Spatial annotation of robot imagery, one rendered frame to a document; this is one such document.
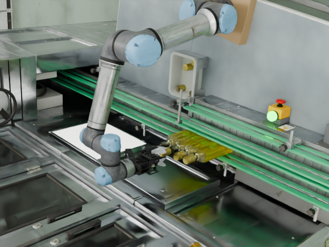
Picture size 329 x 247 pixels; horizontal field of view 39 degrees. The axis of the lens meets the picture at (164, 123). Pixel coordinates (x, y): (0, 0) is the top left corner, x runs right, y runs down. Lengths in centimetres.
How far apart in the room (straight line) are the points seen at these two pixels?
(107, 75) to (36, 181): 62
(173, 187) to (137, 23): 106
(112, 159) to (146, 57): 40
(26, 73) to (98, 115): 92
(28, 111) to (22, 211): 91
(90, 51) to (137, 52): 122
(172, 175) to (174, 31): 68
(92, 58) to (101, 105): 108
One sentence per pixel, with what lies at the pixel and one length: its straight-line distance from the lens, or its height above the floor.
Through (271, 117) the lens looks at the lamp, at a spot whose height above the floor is 85.
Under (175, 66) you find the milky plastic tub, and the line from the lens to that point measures 240.
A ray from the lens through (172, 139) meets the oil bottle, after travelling 211.
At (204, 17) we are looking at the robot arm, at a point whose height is 107.
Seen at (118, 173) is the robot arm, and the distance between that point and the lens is 181.
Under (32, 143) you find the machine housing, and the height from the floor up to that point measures 143.
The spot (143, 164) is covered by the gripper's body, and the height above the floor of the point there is 134.
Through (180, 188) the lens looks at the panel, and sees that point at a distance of 202.
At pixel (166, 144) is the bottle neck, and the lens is 209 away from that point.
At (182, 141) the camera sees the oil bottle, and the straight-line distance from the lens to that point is 208.
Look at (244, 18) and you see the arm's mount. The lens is 211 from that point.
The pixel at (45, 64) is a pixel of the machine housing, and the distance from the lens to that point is 272.
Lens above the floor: 248
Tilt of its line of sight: 41 degrees down
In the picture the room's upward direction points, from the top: 106 degrees counter-clockwise
